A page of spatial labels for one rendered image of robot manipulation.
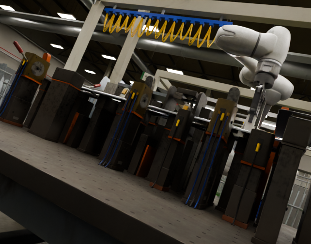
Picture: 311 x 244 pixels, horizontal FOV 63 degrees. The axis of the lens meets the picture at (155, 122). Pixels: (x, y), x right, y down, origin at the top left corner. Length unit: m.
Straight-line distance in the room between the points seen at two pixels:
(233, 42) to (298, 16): 3.27
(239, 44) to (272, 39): 0.12
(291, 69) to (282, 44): 12.10
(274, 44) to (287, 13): 3.25
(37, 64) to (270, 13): 3.58
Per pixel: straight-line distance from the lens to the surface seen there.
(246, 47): 1.12
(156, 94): 1.52
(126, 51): 9.50
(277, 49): 1.13
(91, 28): 5.44
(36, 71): 1.43
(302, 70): 13.25
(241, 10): 4.45
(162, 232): 0.39
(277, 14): 4.37
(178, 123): 0.90
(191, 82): 7.83
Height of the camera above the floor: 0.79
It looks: 8 degrees up
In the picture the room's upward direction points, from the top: 21 degrees clockwise
